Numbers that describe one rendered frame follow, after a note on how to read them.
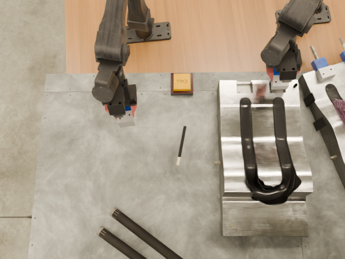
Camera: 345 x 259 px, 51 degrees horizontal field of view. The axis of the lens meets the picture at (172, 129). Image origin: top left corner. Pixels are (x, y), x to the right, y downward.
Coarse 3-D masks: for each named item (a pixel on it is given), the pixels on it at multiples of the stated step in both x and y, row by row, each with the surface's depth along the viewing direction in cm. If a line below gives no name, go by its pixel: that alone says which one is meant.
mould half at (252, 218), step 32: (224, 96) 119; (256, 96) 119; (288, 96) 118; (224, 128) 117; (256, 128) 116; (288, 128) 116; (224, 160) 111; (224, 192) 107; (224, 224) 111; (256, 224) 111; (288, 224) 111
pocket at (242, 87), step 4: (240, 84) 122; (244, 84) 122; (248, 84) 122; (252, 84) 120; (240, 88) 122; (244, 88) 122; (248, 88) 122; (252, 88) 120; (240, 92) 122; (244, 92) 122; (248, 92) 122; (252, 92) 120
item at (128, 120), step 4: (128, 108) 114; (128, 112) 112; (124, 116) 112; (128, 116) 112; (132, 116) 112; (120, 120) 111; (124, 120) 111; (128, 120) 111; (132, 120) 111; (120, 124) 113; (124, 124) 114; (128, 124) 114; (132, 124) 115
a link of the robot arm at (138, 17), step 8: (128, 0) 110; (136, 0) 109; (144, 0) 116; (128, 8) 114; (136, 8) 113; (144, 8) 116; (128, 16) 118; (136, 16) 117; (144, 16) 118; (128, 24) 121; (136, 24) 121; (144, 24) 120
